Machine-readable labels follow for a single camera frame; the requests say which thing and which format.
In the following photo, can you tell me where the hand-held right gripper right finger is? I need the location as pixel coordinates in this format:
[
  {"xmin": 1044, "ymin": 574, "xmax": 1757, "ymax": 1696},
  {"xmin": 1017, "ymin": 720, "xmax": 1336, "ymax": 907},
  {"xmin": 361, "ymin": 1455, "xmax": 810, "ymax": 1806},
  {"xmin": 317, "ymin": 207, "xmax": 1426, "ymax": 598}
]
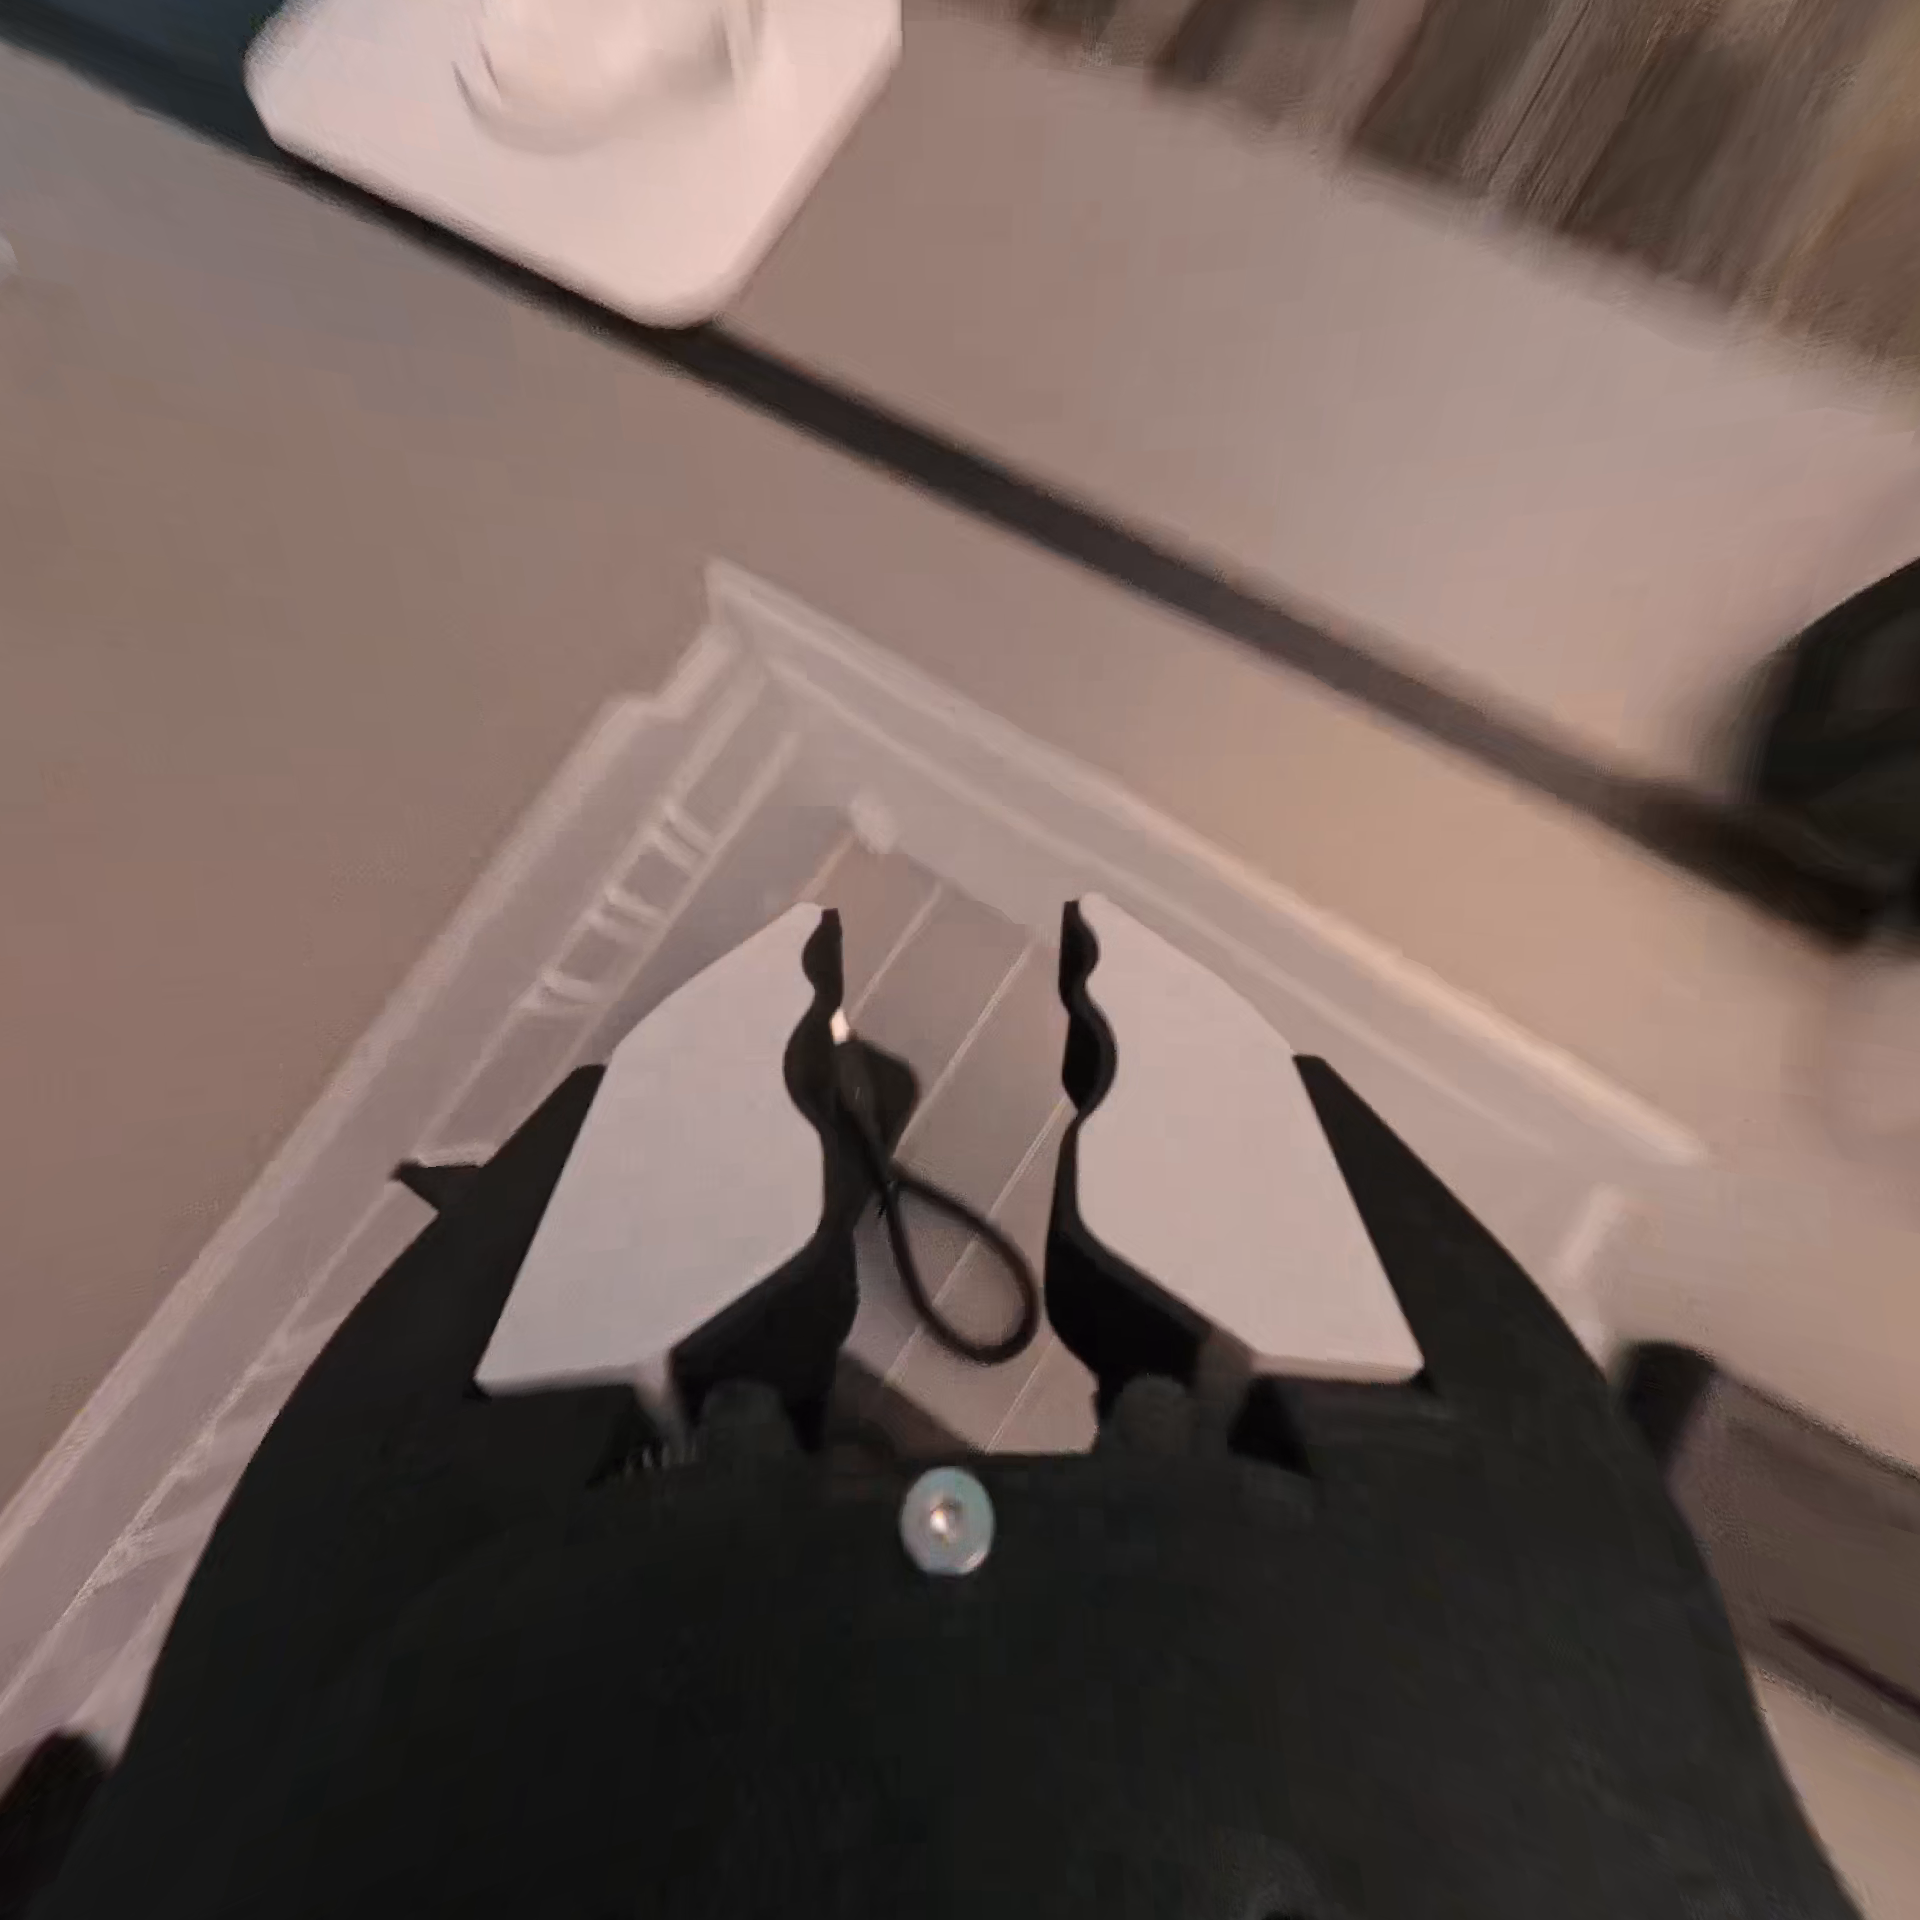
[{"xmin": 1043, "ymin": 897, "xmax": 1424, "ymax": 1427}]

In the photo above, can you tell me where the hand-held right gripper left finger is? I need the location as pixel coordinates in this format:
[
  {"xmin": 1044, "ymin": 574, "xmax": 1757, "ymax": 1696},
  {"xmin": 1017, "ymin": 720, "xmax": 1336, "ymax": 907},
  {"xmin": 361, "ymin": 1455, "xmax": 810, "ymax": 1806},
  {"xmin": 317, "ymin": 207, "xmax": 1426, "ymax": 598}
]
[{"xmin": 477, "ymin": 904, "xmax": 864, "ymax": 1449}]

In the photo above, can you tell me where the clear plastic bin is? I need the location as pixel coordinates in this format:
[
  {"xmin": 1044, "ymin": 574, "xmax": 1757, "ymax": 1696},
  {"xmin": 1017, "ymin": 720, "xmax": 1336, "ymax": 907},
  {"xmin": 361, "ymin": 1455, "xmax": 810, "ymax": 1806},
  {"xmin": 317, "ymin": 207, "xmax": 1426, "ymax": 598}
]
[{"xmin": 0, "ymin": 563, "xmax": 1712, "ymax": 1787}]

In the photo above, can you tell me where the black device with grey panel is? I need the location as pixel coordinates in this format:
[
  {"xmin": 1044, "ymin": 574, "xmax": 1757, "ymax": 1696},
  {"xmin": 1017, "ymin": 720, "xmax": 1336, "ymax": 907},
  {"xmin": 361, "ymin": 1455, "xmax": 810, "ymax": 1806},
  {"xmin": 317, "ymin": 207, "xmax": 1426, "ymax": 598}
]
[{"xmin": 1621, "ymin": 1336, "xmax": 1920, "ymax": 1713}]

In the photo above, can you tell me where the dark blurred object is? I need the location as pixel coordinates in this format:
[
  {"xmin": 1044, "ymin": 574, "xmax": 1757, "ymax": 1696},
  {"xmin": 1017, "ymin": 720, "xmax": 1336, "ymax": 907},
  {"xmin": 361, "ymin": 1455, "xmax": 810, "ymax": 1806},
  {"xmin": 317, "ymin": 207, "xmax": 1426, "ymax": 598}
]
[{"xmin": 1612, "ymin": 576, "xmax": 1920, "ymax": 946}]

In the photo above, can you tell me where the white stand base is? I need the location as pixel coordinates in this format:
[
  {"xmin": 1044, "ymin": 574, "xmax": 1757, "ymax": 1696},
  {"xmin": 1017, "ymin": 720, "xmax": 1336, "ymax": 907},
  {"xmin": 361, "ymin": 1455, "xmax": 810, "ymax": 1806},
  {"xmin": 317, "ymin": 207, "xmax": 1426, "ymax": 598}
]
[{"xmin": 246, "ymin": 0, "xmax": 906, "ymax": 329}]

